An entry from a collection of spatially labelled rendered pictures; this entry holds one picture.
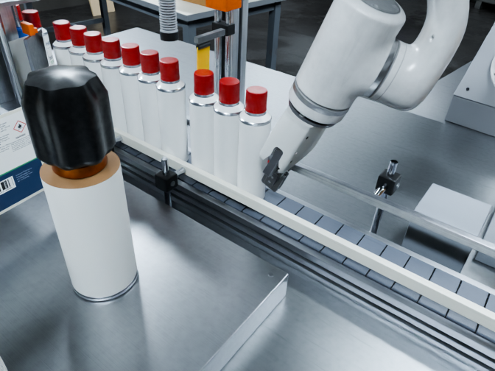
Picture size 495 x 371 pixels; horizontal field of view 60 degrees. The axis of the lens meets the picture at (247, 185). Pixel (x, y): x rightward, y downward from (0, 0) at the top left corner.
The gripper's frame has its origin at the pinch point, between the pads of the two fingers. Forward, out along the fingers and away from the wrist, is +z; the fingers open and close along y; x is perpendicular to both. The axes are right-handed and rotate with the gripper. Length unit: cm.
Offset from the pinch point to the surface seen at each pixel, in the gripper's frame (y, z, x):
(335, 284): 5.3, 4.1, 18.4
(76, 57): 2.0, 8.2, -48.0
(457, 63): -382, 103, -6
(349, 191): -2.9, -5.3, 10.8
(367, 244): -2.0, 0.1, 18.3
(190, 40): -111, 71, -106
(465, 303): 3.9, -8.4, 31.5
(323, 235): 4.2, -1.1, 12.2
